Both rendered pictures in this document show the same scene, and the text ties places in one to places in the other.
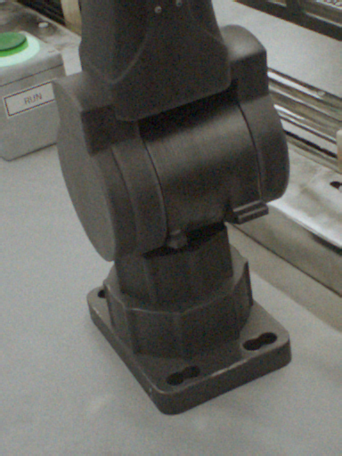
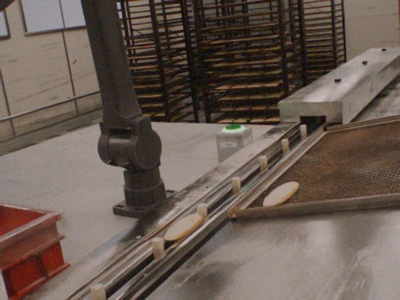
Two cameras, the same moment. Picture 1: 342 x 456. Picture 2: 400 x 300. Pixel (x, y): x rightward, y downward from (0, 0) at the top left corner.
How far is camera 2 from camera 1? 0.92 m
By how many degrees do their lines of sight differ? 55
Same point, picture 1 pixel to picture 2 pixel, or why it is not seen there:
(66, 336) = not seen: hidden behind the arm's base
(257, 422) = (115, 222)
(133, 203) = (100, 147)
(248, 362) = (130, 211)
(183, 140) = (116, 138)
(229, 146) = (123, 143)
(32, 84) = (229, 140)
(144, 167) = (105, 140)
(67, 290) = not seen: hidden behind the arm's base
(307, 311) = not seen: hidden behind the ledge
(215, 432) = (109, 219)
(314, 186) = (203, 186)
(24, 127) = (225, 153)
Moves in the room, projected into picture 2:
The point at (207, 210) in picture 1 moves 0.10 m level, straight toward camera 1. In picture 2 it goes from (118, 159) to (67, 172)
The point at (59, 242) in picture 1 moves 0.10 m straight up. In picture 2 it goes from (180, 180) to (175, 138)
